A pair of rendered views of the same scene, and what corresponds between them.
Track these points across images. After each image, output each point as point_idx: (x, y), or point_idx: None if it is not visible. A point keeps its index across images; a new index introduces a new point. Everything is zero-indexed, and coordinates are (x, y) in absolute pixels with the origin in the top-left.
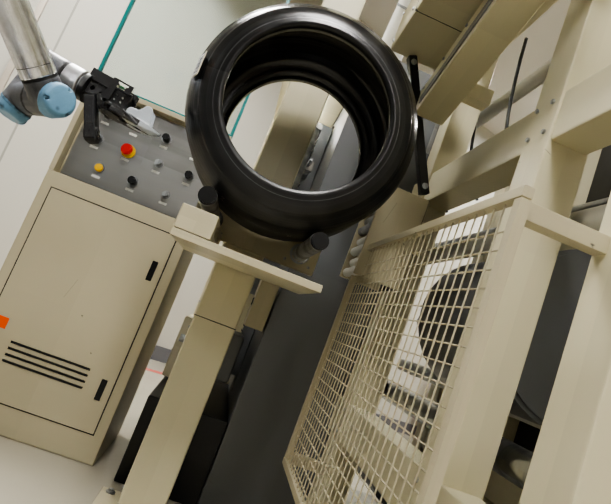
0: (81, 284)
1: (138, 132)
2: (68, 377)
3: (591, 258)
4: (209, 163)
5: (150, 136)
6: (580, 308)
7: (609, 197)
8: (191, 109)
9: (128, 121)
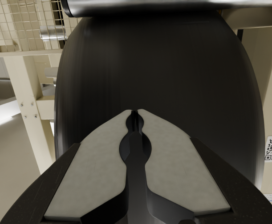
0: None
1: (206, 146)
2: None
3: (18, 43)
4: (67, 52)
5: (142, 110)
6: (10, 25)
7: (24, 65)
8: (64, 142)
9: (80, 177)
